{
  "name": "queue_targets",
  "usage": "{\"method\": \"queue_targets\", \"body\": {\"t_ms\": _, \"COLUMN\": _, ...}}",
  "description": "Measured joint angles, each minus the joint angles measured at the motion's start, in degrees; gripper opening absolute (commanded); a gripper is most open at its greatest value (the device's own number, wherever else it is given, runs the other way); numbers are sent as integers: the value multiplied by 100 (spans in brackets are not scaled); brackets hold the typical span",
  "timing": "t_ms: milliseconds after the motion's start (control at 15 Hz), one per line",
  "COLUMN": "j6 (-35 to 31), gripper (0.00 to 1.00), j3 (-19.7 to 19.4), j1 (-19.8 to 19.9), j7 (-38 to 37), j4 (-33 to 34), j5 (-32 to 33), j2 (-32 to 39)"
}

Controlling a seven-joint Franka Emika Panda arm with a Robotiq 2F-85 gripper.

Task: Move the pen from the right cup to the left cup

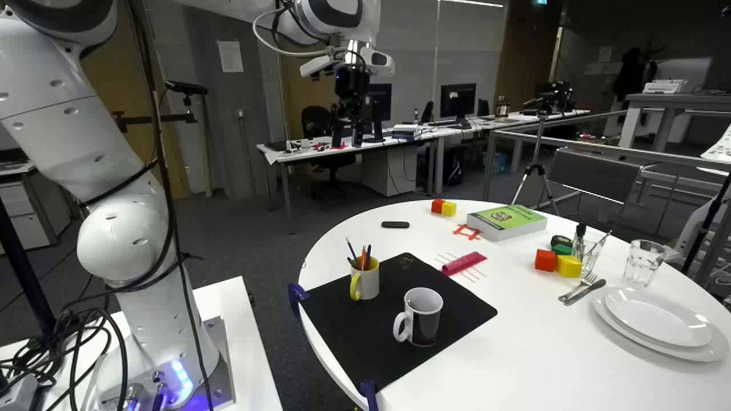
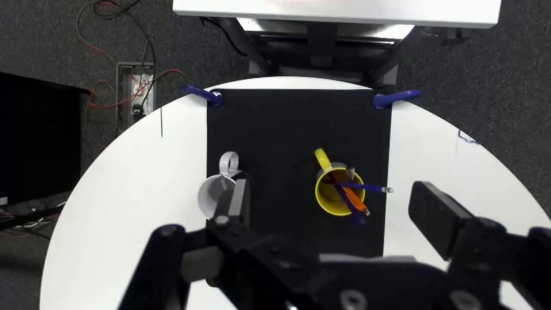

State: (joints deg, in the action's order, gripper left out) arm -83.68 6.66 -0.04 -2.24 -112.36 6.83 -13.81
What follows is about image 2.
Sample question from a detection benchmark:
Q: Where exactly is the black table mat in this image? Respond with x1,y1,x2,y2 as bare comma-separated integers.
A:
205,88,395,258

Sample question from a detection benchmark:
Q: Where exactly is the red cable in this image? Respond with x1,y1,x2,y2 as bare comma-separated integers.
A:
76,0,186,114

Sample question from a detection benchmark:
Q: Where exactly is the white mug with yellow inside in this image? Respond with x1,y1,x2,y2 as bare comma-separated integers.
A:
312,146,369,219

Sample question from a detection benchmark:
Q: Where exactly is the blue pen with clear cap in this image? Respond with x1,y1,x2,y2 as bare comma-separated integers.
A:
343,181,395,195

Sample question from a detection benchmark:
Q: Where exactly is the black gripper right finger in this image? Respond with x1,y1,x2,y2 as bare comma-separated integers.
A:
409,181,479,262

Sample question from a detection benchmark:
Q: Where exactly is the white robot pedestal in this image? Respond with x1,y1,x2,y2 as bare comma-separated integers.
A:
171,0,505,31

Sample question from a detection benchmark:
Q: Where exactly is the dark mug with white inside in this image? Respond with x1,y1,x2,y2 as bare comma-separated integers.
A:
197,150,245,221

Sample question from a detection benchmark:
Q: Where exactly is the black metal frame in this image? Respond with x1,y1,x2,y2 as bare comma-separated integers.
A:
200,16,464,90

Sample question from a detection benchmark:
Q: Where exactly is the black box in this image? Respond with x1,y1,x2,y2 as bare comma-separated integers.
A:
0,71,93,203

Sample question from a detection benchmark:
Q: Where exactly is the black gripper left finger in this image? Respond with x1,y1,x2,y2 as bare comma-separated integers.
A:
210,177,254,231

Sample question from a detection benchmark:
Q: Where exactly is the grey electrical floor box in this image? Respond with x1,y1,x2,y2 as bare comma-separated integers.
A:
116,60,157,129

